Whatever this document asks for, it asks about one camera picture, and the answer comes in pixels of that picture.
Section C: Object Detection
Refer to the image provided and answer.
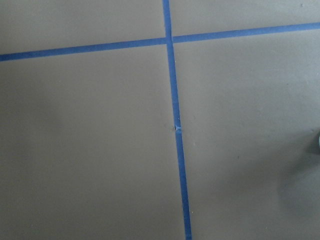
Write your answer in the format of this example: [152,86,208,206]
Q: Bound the blue tape strip lengthwise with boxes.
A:
[162,0,193,240]

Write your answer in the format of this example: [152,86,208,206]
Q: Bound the blue tape strip crosswise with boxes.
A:
[0,22,320,62]

